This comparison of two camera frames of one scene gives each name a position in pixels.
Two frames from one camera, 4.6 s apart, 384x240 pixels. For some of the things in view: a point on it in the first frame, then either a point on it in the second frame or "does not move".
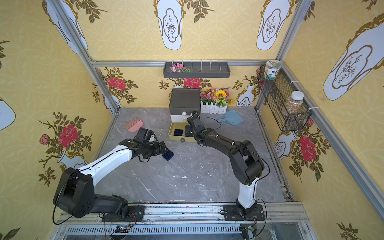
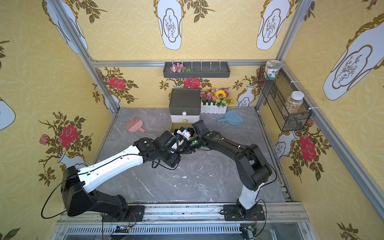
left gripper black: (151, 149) -> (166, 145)
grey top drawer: (183, 110) does not move
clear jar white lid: (294, 102) does not move
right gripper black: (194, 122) -> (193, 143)
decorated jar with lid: (272, 67) does not move
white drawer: (180, 118) does not move
